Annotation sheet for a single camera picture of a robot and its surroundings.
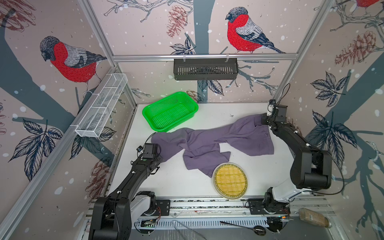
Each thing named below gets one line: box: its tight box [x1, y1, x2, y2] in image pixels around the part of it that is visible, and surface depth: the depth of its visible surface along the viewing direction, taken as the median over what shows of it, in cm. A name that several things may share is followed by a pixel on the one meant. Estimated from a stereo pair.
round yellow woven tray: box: [212, 162, 248, 200], surface depth 83 cm
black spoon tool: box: [219, 221, 267, 236], surface depth 68 cm
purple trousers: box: [151, 114, 275, 178], surface depth 97 cm
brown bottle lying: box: [298, 208, 332, 229], surface depth 68 cm
